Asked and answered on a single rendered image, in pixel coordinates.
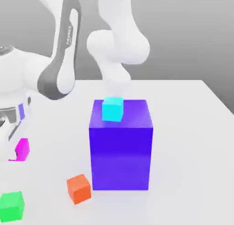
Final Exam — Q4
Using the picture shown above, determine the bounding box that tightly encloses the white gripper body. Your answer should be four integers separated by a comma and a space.
0, 120, 23, 161

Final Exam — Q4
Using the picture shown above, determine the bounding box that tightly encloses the small magenta cube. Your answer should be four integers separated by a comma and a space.
8, 138, 30, 162

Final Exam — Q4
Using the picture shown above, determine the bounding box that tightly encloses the small green cube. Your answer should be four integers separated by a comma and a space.
0, 191, 26, 223

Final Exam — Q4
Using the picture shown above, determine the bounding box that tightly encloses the small orange cube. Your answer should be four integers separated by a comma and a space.
66, 173, 92, 205

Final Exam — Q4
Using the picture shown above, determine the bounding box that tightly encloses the small cyan cube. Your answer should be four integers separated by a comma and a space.
101, 96, 124, 123

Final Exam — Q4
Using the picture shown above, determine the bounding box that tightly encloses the large purple box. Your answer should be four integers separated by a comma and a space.
89, 99, 154, 191

